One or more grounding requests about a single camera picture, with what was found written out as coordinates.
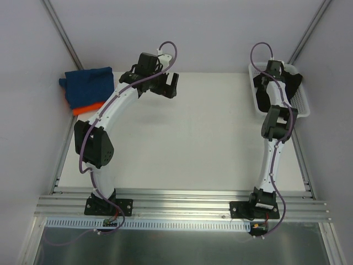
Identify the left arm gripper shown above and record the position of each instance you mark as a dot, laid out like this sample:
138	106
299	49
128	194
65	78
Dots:
167	84

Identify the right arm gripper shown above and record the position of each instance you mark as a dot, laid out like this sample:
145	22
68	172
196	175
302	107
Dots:
295	80

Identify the black t shirt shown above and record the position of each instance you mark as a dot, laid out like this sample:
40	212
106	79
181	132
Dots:
292	83

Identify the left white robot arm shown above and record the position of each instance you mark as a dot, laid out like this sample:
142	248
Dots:
92	137

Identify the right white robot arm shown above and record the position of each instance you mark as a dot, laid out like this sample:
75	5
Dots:
276	131

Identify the folded orange t shirt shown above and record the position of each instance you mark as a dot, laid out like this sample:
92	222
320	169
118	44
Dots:
89	108

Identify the folded blue t shirt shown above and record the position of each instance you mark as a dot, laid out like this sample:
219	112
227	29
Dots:
86	87

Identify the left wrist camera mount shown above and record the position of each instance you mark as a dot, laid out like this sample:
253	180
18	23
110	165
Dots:
164	59

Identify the aluminium frame rail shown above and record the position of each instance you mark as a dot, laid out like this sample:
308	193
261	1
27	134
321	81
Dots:
181	204

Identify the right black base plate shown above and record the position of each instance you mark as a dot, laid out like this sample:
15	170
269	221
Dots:
243	210

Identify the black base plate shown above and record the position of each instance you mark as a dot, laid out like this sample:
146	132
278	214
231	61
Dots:
243	210
98	207

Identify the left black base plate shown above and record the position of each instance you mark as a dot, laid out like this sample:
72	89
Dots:
98	207

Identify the white slotted cable duct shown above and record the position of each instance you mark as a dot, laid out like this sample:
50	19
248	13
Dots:
148	224

